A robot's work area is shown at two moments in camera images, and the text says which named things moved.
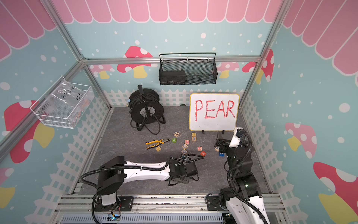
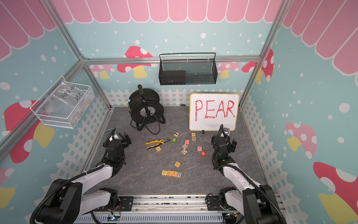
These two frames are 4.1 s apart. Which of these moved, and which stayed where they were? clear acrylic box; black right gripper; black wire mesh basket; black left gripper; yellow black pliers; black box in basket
Moved: black right gripper; black left gripper
Stayed: black box in basket; clear acrylic box; black wire mesh basket; yellow black pliers
